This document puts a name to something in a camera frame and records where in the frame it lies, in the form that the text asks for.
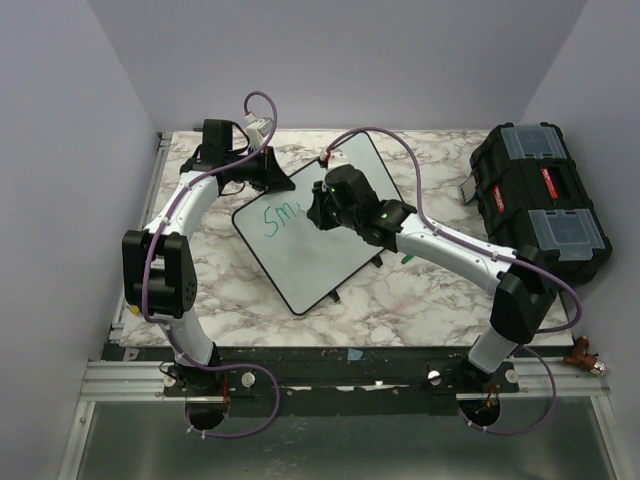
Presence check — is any front aluminium rail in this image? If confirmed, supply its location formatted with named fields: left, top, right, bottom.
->
left=79, top=360, right=186, bottom=401

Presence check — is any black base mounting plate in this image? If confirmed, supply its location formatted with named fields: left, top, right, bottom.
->
left=102, top=342, right=521, bottom=416

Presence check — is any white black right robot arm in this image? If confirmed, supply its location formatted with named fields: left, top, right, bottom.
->
left=307, top=164, right=557, bottom=392

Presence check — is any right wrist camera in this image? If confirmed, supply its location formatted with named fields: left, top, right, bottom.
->
left=319, top=149, right=349, bottom=171

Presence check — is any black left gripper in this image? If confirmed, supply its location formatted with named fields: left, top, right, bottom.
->
left=226, top=145, right=296, bottom=192

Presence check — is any black framed whiteboard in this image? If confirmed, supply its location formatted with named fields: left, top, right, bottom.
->
left=232, top=160, right=383, bottom=315

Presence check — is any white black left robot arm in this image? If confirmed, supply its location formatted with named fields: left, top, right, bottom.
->
left=122, top=113, right=295, bottom=395

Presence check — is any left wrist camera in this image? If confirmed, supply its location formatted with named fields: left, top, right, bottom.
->
left=245, top=112, right=274, bottom=150

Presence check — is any copper pipe fitting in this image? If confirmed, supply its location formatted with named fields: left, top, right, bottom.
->
left=562, top=336, right=606, bottom=376

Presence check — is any black plastic toolbox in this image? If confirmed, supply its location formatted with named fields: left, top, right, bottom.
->
left=459, top=122, right=612, bottom=286

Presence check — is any aluminium rail left edge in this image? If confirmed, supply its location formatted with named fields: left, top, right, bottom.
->
left=109, top=130, right=174, bottom=344

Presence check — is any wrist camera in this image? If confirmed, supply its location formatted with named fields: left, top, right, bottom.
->
left=245, top=112, right=274, bottom=150
left=319, top=149, right=349, bottom=171

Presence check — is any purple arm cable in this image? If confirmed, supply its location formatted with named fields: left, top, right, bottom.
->
left=142, top=90, right=284, bottom=441
left=322, top=127, right=584, bottom=436

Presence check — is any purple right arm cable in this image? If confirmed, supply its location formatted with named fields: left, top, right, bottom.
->
left=322, top=127, right=584, bottom=436

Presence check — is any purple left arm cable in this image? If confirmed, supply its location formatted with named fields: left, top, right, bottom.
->
left=142, top=90, right=284, bottom=441

